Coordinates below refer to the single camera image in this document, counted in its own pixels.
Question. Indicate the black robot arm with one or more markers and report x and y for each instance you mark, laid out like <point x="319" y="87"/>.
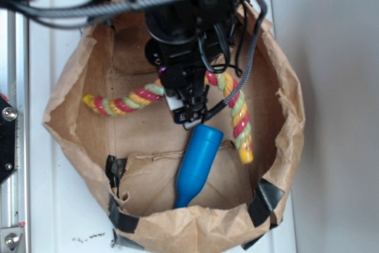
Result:
<point x="96" y="10"/>

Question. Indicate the aluminium extrusion rail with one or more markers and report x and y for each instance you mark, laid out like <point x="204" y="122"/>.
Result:
<point x="15" y="202"/>

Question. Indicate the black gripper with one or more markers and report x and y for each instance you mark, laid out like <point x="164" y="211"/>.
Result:
<point x="190" y="38"/>

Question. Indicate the metal corner bracket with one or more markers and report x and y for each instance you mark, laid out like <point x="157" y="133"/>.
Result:
<point x="12" y="240"/>

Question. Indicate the blue plastic bottle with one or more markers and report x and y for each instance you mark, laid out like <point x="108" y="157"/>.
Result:
<point x="196" y="164"/>

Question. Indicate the brown paper bag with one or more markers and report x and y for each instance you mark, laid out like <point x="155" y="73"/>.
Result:
<point x="130" y="162"/>

